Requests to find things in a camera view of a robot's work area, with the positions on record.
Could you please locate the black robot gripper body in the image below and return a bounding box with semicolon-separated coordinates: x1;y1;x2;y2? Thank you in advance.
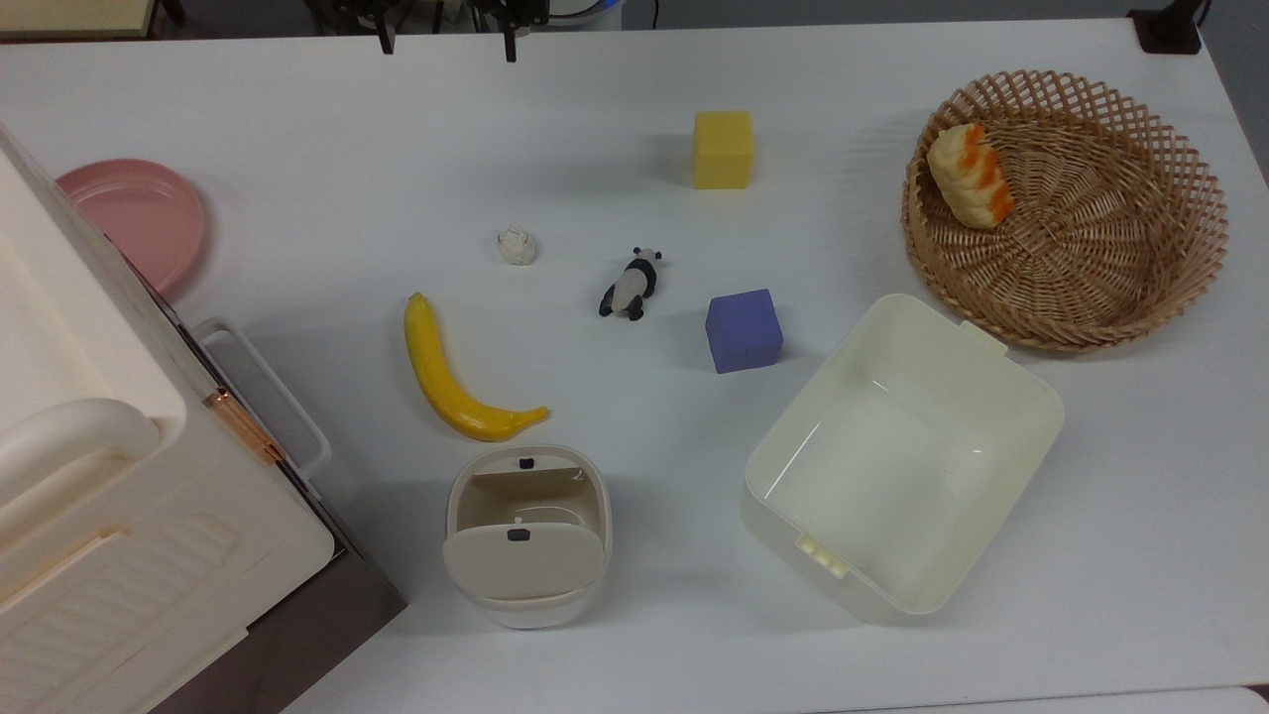
335;0;548;31

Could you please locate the cream trash can with lid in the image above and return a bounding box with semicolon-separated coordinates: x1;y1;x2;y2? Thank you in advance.
442;443;614;630

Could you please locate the blue white round object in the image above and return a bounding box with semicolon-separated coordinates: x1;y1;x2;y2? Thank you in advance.
547;0;624;31

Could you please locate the yellow foam cube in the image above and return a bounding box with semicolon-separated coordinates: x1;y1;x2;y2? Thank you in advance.
693;110;755;190

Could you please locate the black white panda figurine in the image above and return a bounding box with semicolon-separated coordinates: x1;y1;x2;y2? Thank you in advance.
598;247;663;321

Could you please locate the pink plastic plate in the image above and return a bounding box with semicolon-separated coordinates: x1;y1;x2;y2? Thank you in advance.
56;159;207;296

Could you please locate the wooden side table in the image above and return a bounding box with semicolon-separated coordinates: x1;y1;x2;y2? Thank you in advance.
0;0;162;41

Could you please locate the yellow toy banana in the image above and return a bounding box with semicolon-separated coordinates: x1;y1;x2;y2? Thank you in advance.
403;292;550;443

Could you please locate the purple foam cube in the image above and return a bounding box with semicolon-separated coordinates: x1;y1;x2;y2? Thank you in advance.
705;289;784;375

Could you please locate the yellow orange toy bread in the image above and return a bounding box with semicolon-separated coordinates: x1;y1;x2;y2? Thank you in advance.
927;123;1017;231

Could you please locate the cream plastic open bin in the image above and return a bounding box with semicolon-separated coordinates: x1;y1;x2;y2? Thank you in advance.
742;293;1067;626

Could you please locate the woven wicker basket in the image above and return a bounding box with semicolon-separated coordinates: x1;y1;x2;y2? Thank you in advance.
901;69;1230;354

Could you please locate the black table clamp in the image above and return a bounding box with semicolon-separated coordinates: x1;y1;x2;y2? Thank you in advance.
1128;0;1212;56

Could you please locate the cream storage box with handle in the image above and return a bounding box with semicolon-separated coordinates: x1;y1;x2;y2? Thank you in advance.
0;124;338;714

